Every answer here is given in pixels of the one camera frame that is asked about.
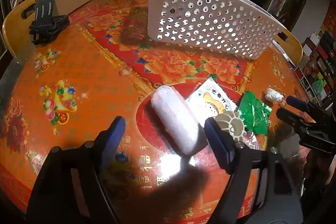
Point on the left wooden chair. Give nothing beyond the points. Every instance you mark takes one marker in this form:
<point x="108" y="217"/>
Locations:
<point x="16" y="31"/>

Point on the small white wad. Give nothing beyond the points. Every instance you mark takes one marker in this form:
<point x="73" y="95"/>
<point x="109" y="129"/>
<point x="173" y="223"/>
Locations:
<point x="273" y="95"/>

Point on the white foam roll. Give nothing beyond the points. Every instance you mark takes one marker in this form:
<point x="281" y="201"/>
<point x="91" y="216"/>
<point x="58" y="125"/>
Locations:
<point x="178" y="120"/>

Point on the finger of the right gripper aside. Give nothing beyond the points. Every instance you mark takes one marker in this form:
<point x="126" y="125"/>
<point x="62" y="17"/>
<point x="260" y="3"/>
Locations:
<point x="311" y="135"/>

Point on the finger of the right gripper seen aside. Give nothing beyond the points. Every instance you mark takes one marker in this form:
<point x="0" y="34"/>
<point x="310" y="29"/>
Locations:
<point x="309" y="108"/>

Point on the right wooden chair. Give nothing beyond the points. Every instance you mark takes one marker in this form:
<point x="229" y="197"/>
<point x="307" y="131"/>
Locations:
<point x="292" y="47"/>

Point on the white cartoon snack packet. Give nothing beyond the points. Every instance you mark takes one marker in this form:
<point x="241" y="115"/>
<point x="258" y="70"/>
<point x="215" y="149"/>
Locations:
<point x="209" y="100"/>

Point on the wooden chair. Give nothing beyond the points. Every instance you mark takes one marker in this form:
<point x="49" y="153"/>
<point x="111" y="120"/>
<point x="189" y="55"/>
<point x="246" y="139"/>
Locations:
<point x="292" y="47"/>
<point x="16" y="31"/>

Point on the white ribbed round object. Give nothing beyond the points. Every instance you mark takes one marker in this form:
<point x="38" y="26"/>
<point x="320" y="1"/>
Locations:
<point x="230" y="122"/>

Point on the red floral tablecloth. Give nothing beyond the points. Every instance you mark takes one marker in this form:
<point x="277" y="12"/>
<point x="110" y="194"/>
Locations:
<point x="101" y="66"/>

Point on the black folding phone stand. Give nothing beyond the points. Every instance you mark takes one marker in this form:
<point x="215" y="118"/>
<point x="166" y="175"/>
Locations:
<point x="46" y="27"/>

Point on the clear plastic bag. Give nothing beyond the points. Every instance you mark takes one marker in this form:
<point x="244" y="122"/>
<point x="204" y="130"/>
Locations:
<point x="250" y="139"/>

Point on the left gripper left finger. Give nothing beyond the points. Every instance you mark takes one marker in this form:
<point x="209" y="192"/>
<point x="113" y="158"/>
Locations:
<point x="107" y="142"/>

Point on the green foil snack bag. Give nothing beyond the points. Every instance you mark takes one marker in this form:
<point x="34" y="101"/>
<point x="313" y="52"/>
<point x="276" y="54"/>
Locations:
<point x="254" y="113"/>

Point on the white perforated plastic basket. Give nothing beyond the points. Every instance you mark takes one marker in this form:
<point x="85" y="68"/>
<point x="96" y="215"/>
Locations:
<point x="236" y="27"/>

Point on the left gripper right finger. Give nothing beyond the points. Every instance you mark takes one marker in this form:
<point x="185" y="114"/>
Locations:
<point x="232" y="156"/>

